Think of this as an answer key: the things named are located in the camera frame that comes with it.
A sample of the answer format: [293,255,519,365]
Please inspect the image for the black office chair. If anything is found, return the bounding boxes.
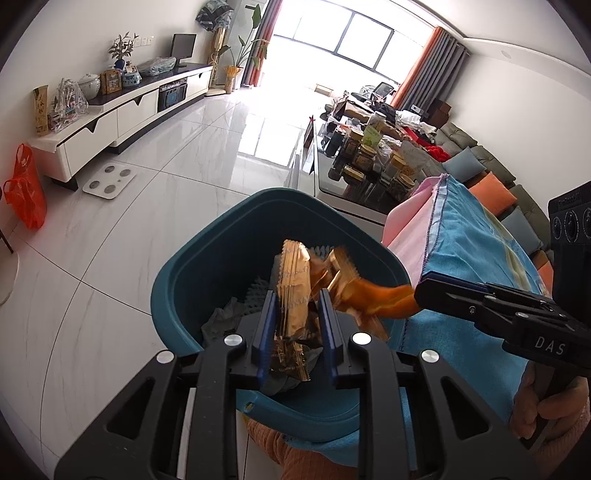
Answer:
[360,82,398,101]

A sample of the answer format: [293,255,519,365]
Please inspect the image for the person's leg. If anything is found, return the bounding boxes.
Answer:
[245,415,365,480]

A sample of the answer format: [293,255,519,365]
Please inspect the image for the white bathroom scale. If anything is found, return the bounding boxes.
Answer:
[82,166,138,200]

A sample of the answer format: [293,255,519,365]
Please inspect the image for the orange plastic bag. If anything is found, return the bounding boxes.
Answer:
[2,143,48,230]

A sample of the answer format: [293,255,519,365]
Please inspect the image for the black glass coffee table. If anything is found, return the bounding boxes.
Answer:
[284,117,416,227]

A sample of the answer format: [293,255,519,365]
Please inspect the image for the covered standing fan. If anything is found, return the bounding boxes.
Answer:
[195,0,234,88]

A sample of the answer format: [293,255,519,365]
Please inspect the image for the brown wooden cabinet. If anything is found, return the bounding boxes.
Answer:
[427,100,452,125]

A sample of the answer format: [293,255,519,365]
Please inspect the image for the gold foil wrapper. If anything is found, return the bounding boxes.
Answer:
[268,239,324,384]

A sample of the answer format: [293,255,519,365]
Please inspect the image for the large window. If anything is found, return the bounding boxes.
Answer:
[265,0,437,97]

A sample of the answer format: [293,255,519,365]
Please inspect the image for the red cloth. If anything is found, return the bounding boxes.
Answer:
[418,143,452,163]

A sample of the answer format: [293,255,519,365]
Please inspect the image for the grey green sofa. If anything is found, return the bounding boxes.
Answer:
[434,122,555,278]

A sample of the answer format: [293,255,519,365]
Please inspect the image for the blue cushion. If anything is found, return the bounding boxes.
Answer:
[501,205,543,252]
[445,148,488,185]

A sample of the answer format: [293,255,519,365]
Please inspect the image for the tall green potted plant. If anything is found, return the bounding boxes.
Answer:
[217,4,269,88]

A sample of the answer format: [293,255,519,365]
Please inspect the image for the white ceramic jar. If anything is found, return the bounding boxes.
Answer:
[78,73,101,100]

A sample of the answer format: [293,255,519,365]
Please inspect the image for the wrapped ship model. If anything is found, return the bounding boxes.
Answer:
[47,78,89,132]

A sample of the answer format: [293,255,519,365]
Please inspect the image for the white standing air conditioner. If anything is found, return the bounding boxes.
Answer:
[232,0,269,84]

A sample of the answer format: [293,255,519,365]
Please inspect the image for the pile of clothes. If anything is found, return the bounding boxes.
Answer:
[392,108,437,139]

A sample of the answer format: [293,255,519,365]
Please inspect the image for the blue printed blanket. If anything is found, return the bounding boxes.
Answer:
[318,174,555,464]

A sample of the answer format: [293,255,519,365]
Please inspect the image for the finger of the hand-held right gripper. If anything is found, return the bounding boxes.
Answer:
[427,275,555,312]
[414,279,573,344]

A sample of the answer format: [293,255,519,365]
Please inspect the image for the framed picture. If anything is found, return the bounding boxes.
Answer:
[100,69,123,95]

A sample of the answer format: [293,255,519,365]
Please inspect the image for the clear plastic bag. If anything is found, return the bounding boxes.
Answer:
[139,56,178,77]

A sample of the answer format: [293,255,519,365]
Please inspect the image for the white and black tv cabinet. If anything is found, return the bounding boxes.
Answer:
[28,65,215,190]

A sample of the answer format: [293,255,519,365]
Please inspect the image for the orange cushion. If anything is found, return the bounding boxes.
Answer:
[536,263,555,297]
[466,172,518,217]

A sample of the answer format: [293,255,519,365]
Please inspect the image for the bonsai in blue pot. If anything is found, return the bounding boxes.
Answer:
[108,32,139,72]

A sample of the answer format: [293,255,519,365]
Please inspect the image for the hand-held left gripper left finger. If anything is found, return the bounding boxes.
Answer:
[54,291,280,480]

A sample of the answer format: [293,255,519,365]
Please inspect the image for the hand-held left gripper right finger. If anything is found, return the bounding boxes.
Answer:
[318,288,536,480]

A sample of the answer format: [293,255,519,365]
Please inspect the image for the grey crumpled tissue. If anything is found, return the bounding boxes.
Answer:
[201,298,250,347]

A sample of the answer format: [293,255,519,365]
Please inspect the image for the group of glass jars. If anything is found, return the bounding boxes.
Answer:
[328,111,419,201]

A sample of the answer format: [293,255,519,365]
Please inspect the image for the person's right hand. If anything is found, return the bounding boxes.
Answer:
[509,362,591,448]

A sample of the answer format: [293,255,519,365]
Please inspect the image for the orange and grey curtain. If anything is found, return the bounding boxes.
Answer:
[390,26,469,112]
[242,0,284,88]

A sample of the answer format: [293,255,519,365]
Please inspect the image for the tall bamboo tube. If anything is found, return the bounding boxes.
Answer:
[32,85,51,137]

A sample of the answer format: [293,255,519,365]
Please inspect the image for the orange plastic wrapper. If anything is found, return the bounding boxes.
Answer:
[309,244,421,342]

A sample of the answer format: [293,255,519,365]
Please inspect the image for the black monitor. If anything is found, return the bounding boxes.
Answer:
[171,33,197,70]

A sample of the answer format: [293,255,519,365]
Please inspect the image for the teal plastic bin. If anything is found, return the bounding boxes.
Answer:
[150,187,414,430]

